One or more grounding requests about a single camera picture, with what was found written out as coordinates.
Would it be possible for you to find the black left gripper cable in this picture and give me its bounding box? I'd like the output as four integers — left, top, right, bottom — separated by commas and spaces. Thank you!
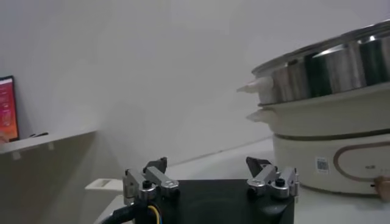
100, 203, 162, 224

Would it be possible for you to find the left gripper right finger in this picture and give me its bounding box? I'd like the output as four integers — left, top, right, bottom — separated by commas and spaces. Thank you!
246, 156, 300, 200

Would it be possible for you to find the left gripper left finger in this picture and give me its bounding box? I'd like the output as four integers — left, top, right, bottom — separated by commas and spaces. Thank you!
122, 156, 180, 206

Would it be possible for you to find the white electric cooker base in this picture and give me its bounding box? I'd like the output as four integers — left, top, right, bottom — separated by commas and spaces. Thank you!
246, 82, 390, 200

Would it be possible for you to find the perforated steel steamer basket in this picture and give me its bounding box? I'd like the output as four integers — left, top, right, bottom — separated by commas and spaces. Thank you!
236, 19, 390, 107

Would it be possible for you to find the white side table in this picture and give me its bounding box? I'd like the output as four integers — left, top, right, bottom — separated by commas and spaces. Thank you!
0, 129, 98, 224

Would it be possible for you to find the laptop with red screen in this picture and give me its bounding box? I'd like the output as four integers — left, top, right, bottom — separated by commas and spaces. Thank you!
0, 75, 20, 142

